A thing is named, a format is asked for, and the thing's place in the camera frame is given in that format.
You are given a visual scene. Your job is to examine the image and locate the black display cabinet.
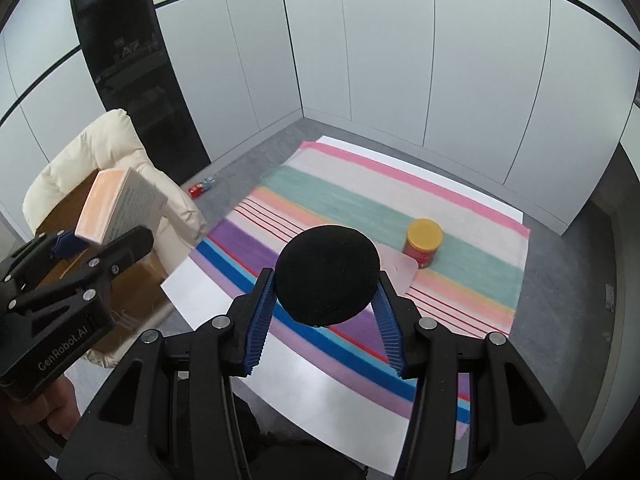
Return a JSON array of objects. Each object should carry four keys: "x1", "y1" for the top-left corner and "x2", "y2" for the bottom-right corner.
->
[{"x1": 67, "y1": 0, "x2": 212, "y2": 188}]

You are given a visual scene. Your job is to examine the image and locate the person's black pants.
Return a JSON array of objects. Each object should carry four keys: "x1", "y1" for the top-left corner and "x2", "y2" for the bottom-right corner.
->
[{"x1": 232, "y1": 395, "x2": 371, "y2": 480}]

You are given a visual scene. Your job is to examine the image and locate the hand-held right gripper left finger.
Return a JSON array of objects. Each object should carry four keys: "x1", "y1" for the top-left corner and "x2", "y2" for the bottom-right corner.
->
[{"x1": 60, "y1": 267, "x2": 276, "y2": 480}]

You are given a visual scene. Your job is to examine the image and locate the pink and white carton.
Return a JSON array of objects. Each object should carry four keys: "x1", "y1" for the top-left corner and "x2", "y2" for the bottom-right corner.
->
[{"x1": 75, "y1": 167, "x2": 168, "y2": 246}]

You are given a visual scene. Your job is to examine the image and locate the small red can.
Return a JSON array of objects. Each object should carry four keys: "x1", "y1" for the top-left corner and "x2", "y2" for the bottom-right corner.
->
[{"x1": 187, "y1": 176, "x2": 217, "y2": 197}]

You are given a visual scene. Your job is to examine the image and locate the red jar with yellow lid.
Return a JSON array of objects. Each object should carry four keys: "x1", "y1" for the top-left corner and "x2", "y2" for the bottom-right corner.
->
[{"x1": 403, "y1": 218, "x2": 445, "y2": 269}]

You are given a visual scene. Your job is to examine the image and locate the pale pink board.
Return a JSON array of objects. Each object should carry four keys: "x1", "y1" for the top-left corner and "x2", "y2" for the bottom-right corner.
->
[{"x1": 372, "y1": 242, "x2": 420, "y2": 293}]

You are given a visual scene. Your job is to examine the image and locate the person's left hand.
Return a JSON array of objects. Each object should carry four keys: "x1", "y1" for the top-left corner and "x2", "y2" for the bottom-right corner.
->
[{"x1": 7, "y1": 375, "x2": 81, "y2": 441}]

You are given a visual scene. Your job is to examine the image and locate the brown cardboard box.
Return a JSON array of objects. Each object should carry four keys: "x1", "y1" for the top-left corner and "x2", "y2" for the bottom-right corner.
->
[{"x1": 35, "y1": 170, "x2": 171, "y2": 356}]

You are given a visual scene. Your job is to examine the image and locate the cream padded armchair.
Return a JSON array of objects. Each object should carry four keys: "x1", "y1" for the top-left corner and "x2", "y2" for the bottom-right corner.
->
[{"x1": 22, "y1": 109, "x2": 207, "y2": 368}]

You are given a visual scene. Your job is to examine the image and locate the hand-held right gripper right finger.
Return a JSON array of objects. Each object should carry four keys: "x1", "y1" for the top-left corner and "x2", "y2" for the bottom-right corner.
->
[{"x1": 372, "y1": 270, "x2": 586, "y2": 480}]

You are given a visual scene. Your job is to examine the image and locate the black round cushion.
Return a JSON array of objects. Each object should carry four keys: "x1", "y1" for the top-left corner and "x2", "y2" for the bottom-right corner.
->
[{"x1": 275, "y1": 225, "x2": 382, "y2": 327}]

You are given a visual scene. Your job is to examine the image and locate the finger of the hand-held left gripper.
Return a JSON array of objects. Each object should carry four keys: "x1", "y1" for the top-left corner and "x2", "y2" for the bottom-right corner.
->
[
  {"x1": 0, "y1": 230, "x2": 83, "y2": 286},
  {"x1": 7, "y1": 225, "x2": 155, "y2": 312}
]

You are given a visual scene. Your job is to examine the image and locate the striped multicolour cloth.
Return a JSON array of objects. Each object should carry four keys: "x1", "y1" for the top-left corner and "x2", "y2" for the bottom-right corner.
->
[{"x1": 192, "y1": 141, "x2": 531, "y2": 441}]

